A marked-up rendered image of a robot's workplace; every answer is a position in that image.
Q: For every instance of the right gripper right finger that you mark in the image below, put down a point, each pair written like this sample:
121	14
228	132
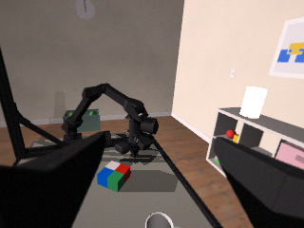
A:
270	191

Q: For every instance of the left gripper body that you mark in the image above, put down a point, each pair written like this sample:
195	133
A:
123	147

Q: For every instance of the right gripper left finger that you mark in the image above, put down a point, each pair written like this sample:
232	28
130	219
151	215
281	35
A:
50	190

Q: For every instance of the white mug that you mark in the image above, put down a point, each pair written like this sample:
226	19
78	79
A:
159	220

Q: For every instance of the green cube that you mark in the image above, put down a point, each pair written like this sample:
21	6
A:
115	181

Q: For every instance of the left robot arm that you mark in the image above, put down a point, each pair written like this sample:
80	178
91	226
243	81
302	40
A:
131	106

